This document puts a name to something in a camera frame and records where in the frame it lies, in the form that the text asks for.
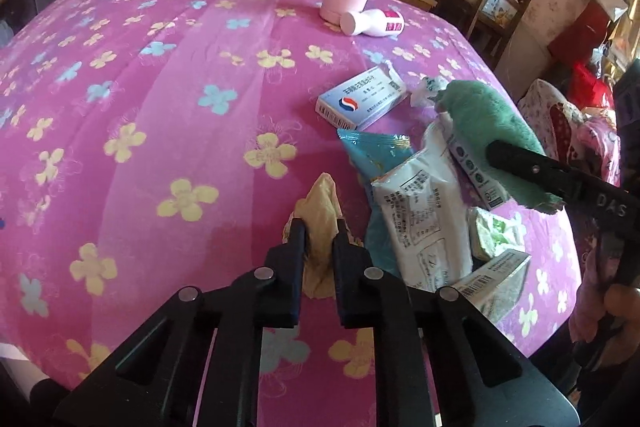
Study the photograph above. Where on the beige tissue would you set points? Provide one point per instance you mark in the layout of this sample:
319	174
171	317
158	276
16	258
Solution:
320	217

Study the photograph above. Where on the green tissue pack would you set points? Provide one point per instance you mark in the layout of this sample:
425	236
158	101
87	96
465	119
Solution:
495	232

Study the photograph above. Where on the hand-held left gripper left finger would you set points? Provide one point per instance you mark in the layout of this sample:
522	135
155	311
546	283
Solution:
292	257

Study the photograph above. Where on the pink floral bed sheet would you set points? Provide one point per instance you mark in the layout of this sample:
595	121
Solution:
150	107

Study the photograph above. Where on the wooden chair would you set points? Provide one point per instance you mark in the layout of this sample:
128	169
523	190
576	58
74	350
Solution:
520	7

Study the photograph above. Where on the white text-printed packet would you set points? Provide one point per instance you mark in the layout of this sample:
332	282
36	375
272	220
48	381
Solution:
425	217

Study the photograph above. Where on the white blue medicine box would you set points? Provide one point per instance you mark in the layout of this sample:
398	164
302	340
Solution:
360	99

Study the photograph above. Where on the person's right hand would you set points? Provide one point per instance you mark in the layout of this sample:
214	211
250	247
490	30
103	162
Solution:
622	307

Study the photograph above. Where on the teal snack packet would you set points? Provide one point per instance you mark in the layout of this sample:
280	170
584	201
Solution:
380	152

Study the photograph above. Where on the white packet with round icons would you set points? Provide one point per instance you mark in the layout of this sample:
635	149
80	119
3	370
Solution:
472	169

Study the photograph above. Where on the white appliance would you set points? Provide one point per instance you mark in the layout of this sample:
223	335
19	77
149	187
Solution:
525	57

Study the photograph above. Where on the small white bottle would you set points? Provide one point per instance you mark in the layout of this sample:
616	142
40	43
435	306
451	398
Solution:
370	23

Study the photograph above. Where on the white green medicine box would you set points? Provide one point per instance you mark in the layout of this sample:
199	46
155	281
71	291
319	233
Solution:
500	292

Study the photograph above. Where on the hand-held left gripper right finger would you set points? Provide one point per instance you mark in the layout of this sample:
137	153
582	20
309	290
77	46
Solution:
345	267

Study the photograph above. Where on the crumpled clear wrapper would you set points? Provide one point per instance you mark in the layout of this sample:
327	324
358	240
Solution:
425	89

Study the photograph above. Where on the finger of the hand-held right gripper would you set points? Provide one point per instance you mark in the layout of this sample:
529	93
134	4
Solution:
525	164

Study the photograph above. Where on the red bag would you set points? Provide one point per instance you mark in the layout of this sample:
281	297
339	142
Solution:
590	87

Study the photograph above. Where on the red box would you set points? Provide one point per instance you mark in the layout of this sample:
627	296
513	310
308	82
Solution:
585	32

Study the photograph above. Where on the floral sofa cover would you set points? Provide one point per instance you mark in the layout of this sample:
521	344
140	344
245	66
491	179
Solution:
537	107

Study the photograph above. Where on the green fluffy cloth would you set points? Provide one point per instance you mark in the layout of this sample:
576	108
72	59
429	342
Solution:
480	122

